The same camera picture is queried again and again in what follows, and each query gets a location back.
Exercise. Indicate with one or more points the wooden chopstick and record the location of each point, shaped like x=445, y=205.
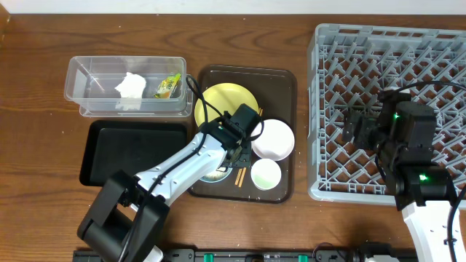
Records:
x=241, y=176
x=246, y=119

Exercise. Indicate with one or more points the light blue bowl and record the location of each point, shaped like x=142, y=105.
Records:
x=216, y=175

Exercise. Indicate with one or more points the white napkin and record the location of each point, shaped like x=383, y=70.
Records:
x=131, y=92

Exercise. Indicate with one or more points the pink bowl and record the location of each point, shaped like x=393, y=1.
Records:
x=276, y=140

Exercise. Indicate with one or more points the yellow plate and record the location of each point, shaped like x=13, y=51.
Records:
x=224, y=97

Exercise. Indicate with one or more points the clear plastic bin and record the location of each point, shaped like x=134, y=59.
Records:
x=91, y=82

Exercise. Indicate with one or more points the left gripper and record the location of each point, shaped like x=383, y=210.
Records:
x=247, y=161

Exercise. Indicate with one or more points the black plastic tray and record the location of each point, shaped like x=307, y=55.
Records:
x=128, y=146

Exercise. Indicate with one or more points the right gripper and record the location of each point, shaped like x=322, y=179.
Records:
x=359, y=128

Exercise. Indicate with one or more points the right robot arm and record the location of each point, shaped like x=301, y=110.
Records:
x=401, y=137

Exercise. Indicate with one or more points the brown serving tray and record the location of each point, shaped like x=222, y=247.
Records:
x=276, y=93

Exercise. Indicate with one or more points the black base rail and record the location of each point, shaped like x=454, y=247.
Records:
x=187, y=255

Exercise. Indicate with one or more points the white cup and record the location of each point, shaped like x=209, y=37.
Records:
x=265, y=174

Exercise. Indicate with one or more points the grey dishwasher rack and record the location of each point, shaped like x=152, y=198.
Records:
x=348, y=65

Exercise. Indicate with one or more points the green snack wrapper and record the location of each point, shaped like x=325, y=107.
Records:
x=167, y=87

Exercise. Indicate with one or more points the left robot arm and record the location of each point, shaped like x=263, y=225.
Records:
x=128, y=214

